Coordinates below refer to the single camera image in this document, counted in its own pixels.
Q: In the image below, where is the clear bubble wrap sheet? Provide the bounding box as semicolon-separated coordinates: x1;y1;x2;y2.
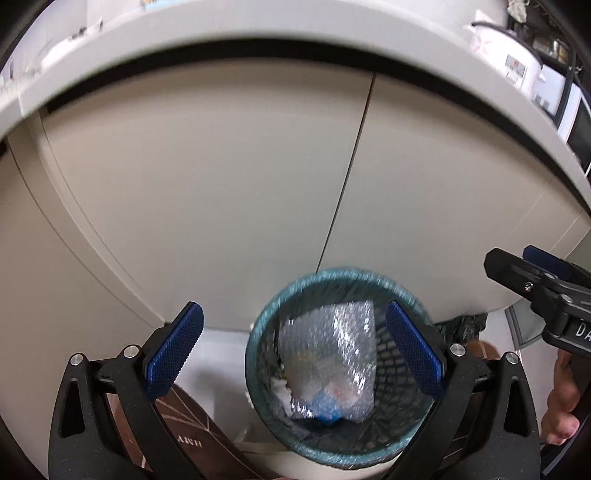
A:
271;301;377;423

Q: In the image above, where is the green mesh trash bin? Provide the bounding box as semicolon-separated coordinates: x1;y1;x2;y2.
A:
245;268;433;470

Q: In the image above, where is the blue white carton trash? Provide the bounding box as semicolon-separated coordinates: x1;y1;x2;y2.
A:
308;383;356;425

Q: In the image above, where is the black metal kitchen rack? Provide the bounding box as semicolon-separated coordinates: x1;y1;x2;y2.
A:
507;1;590;99

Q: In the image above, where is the person's right hand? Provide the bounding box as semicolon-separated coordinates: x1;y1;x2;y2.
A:
541;350;581;445

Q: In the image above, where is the right cabinet door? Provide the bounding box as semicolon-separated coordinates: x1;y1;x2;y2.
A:
322;78;590;322

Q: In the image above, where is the cabinet door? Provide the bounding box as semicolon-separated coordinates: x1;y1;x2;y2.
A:
42;59;370;330
322;78;590;322

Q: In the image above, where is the white microwave oven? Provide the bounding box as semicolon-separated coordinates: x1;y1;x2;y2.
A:
532;65;591;180

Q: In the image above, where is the left cabinet door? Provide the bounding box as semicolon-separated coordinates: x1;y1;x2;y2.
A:
42;59;370;330

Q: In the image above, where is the white rice cooker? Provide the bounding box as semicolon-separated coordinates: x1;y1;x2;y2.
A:
466;21;543;99

